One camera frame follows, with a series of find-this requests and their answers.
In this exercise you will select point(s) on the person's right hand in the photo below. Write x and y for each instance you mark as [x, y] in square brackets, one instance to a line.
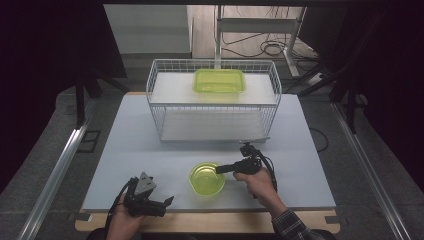
[260, 186]

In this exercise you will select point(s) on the green rectangular plastic container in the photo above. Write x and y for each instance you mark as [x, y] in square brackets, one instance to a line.
[218, 81]

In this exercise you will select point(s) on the black stand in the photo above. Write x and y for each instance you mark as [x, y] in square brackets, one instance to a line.
[80, 100]
[350, 106]

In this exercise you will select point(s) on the person's left hand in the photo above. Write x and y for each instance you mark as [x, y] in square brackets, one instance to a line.
[123, 223]

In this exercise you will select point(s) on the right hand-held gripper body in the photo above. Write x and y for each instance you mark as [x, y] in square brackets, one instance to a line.
[248, 165]

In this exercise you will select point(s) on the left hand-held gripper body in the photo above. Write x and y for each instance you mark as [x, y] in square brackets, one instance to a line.
[145, 200]

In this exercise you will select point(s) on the white cabinet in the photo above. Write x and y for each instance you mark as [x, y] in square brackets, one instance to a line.
[148, 30]

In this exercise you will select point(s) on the green round plastic bowl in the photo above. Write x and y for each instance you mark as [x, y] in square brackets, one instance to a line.
[205, 183]

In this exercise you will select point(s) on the aluminium rail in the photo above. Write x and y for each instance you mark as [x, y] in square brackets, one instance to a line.
[366, 173]
[55, 176]

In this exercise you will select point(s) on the white metal desk frame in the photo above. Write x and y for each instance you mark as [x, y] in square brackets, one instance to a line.
[256, 25]

